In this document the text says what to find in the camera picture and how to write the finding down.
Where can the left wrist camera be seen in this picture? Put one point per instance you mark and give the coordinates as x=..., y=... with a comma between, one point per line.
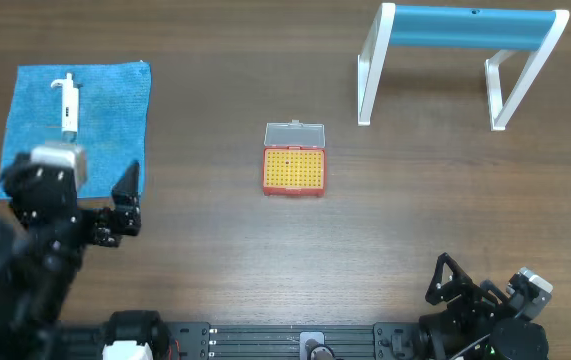
x=62, y=159

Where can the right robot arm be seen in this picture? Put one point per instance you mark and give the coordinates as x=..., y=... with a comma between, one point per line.
x=490, y=335

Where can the white pipette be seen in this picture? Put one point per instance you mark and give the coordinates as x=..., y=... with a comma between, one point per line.
x=69, y=107

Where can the mounting rail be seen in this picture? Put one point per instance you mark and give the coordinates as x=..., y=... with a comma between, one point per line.
x=265, y=342

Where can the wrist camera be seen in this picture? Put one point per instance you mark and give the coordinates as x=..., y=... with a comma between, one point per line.
x=530, y=292
x=62, y=159

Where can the blue cloth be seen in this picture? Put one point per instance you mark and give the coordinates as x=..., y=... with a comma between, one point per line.
x=110, y=115

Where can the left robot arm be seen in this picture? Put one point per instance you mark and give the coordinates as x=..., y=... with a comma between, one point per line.
x=10, y=290

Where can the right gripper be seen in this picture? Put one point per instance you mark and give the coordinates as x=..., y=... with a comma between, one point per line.
x=485, y=305

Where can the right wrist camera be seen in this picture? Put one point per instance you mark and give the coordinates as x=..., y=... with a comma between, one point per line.
x=530, y=292

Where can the white and blue stand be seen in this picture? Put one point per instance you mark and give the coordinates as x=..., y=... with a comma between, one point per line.
x=465, y=27

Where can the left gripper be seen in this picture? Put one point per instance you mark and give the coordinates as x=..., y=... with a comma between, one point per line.
x=40, y=195

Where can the red and yellow tip box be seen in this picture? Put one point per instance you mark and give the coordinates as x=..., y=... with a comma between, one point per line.
x=293, y=172

